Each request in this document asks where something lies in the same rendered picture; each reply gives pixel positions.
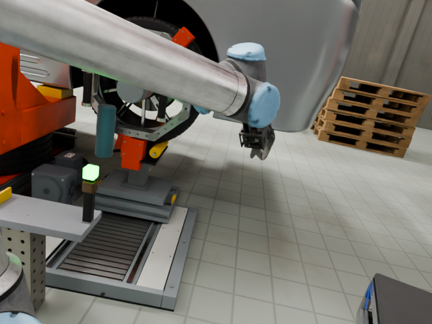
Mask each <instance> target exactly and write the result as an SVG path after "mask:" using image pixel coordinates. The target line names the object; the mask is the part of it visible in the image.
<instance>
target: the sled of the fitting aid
mask: <svg viewBox="0 0 432 324"><path fill-rule="evenodd" d="M108 175H109V173H108V174H107V175H106V176H105V177H104V178H103V179H102V180H99V182H98V185H99V184H100V183H101V182H102V181H103V180H104V179H105V178H106V177H107V176H108ZM179 190H180V187H176V186H172V188H171V190H170V192H169V194H168V196H167V198H166V201H165V203H164V205H163V206H159V205H155V204H149V203H145V202H139V201H133V200H129V199H123V198H119V197H113V196H110V195H104V194H100V193H96V192H95V201H94V208H95V209H96V210H102V211H106V212H112V213H118V214H122V215H128V216H131V217H137V218H141V219H148V220H152V221H158V222H164V223H168V222H169V220H170V217H171V215H172V212H173V210H174V207H175V205H176V202H177V199H178V197H179Z"/></svg>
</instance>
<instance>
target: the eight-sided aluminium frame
mask: <svg viewBox="0 0 432 324"><path fill-rule="evenodd" d="M146 30H148V29H146ZM148 31H150V32H152V33H155V34H157V35H159V36H161V37H163V38H165V39H168V40H170V41H172V38H173V37H172V36H171V34H169V33H165V32H160V31H154V30H148ZM92 74H93V76H92V78H93V79H92V93H91V103H92V107H93V109H94V110H95V111H96V112H97V113H98V105H100V104H104V102H103V101H102V99H101V98H100V97H99V96H98V74H96V73H92ZM191 107H192V105H191V104H189V103H186V102H183V106H182V111H181V113H180V114H178V115H177V116H176V117H174V118H172V119H171V120H170V121H168V122H167V123H165V124H164V125H162V126H161V127H160V128H158V129H157V130H148V129H142V128H139V127H133V126H129V125H123V124H120V123H119V121H118V120H117V119H116V125H115V132H114V133H115V134H119V133H120V134H123V135H126V136H131V137H135V138H141V139H144V140H149V141H156V140H157V139H159V138H160V137H162V136H163V135H164V134H166V133H167V132H168V131H170V130H172V129H173V128H174V127H176V126H178V125H179V124H180V123H182V122H184V121H185V120H186V119H188V118H189V116H190V112H191Z"/></svg>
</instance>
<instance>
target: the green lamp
mask: <svg viewBox="0 0 432 324"><path fill-rule="evenodd" d="M98 173H99V166H95V165H87V166H85V167H84V168H83V178H84V179H89V180H93V181H94V180H95V179H96V178H97V177H98Z"/></svg>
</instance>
